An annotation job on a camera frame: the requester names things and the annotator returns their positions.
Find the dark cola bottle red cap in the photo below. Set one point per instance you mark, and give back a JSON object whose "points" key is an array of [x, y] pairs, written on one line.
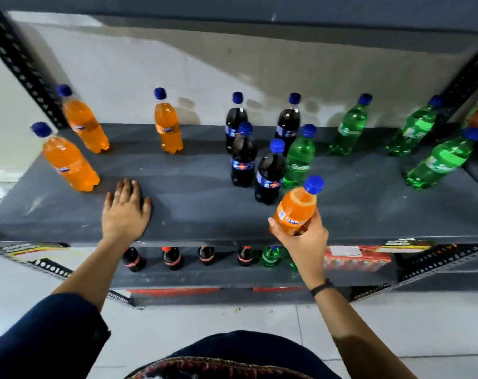
{"points": [[206, 254], [245, 255], [171, 257], [133, 259]]}

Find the person's right hand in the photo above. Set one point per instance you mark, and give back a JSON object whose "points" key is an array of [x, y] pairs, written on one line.
{"points": [[308, 248]]}

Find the navy blue sleeve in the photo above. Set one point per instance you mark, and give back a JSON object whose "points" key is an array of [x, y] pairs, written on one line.
{"points": [[45, 339]]}

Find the person's right forearm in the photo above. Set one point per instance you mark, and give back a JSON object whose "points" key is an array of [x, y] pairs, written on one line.
{"points": [[353, 331]]}

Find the person's left little finger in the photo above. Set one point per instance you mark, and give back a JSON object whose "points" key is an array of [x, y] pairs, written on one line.
{"points": [[107, 201]]}

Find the black wristband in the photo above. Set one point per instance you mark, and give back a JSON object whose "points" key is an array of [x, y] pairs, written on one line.
{"points": [[322, 288]]}

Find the person's left forearm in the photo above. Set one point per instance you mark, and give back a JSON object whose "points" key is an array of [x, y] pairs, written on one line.
{"points": [[94, 268]]}

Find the red shelf edge strip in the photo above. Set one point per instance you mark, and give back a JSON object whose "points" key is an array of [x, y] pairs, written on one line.
{"points": [[276, 289], [173, 290]]}

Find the person's left hand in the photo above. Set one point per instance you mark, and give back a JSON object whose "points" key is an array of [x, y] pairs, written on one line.
{"points": [[124, 219]]}

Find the person's right thumb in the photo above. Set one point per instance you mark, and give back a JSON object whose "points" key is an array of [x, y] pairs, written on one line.
{"points": [[277, 228]]}

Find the grey metal shelving rack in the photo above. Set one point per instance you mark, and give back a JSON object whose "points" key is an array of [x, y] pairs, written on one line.
{"points": [[203, 209]]}

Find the dark cola bottle blue cap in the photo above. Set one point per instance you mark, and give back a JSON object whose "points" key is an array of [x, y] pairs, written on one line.
{"points": [[268, 175], [288, 120], [235, 114], [243, 161]]}

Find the red shrink-wrapped bottle pack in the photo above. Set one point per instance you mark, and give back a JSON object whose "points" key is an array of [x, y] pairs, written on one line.
{"points": [[357, 259]]}

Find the dark patterned clothing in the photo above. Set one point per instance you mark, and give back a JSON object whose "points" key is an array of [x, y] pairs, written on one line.
{"points": [[239, 357]]}

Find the person's left thumb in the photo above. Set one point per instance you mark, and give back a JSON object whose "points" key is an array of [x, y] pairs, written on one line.
{"points": [[146, 207]]}

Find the green soda bottle blue cap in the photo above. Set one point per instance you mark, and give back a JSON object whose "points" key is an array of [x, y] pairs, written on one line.
{"points": [[270, 256], [293, 266], [351, 126], [414, 126], [301, 155], [440, 159]]}

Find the yellow black shelf label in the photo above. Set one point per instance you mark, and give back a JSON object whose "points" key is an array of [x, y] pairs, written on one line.
{"points": [[406, 245], [29, 250]]}

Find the person's left middle finger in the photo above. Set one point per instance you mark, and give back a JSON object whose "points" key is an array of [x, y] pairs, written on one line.
{"points": [[126, 189]]}

